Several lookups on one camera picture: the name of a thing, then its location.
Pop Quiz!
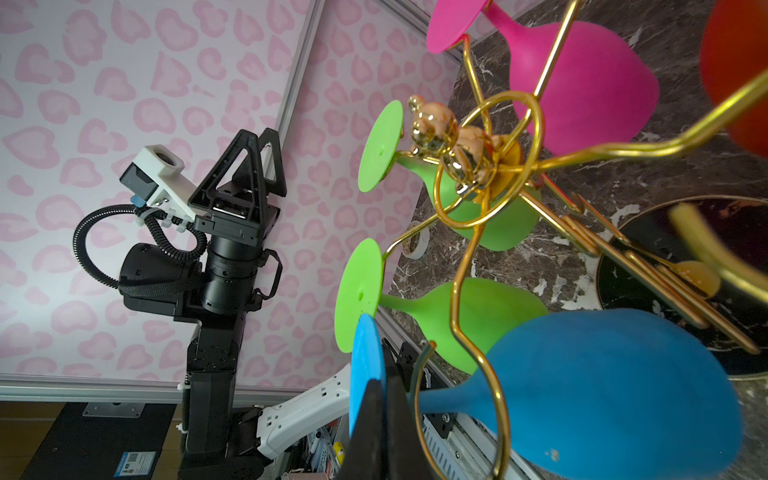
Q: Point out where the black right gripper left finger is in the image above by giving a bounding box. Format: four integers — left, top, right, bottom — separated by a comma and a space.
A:
336, 378, 399, 479

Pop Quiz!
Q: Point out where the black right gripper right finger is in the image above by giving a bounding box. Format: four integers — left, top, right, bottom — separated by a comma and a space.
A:
382, 341, 435, 480

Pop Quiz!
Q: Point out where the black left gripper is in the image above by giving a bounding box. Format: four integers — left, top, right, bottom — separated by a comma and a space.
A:
188, 128, 287, 243

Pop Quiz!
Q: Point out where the blue wine glass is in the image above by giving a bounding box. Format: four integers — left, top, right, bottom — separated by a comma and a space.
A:
351, 309, 744, 479

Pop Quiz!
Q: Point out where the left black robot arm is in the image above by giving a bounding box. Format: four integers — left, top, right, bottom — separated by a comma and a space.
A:
120, 128, 287, 479

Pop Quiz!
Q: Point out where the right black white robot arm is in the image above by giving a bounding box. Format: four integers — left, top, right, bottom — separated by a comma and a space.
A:
256, 352, 436, 479

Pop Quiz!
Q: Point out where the front lime green wine glass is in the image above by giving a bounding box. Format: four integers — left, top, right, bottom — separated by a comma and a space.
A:
334, 238, 548, 374

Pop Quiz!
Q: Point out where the lime green wine glass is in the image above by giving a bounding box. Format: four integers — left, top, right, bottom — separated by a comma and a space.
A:
358, 100, 539, 252
334, 238, 548, 374

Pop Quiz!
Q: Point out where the rear lime green wine glass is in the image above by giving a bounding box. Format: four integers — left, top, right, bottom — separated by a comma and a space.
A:
358, 100, 539, 252

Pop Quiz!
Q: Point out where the magenta wine glass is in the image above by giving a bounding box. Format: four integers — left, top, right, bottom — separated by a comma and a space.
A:
426, 0, 660, 155

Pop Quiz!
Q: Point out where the red wine glass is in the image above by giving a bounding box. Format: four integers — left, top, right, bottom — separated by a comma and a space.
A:
700, 0, 767, 158

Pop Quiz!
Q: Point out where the clear tape roll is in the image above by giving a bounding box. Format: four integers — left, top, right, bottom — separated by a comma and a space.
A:
402, 227, 430, 260

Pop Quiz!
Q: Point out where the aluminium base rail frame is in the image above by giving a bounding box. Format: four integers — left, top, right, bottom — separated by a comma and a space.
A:
287, 311, 541, 480

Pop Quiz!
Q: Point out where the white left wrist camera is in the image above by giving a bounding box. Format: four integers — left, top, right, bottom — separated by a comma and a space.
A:
120, 145, 201, 232

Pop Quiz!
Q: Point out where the gold wire wine glass rack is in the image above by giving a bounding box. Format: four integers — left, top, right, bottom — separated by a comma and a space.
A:
383, 0, 768, 480

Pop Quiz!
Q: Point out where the aluminium enclosure frame strut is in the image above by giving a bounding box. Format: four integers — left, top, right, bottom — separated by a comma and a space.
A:
0, 0, 469, 403

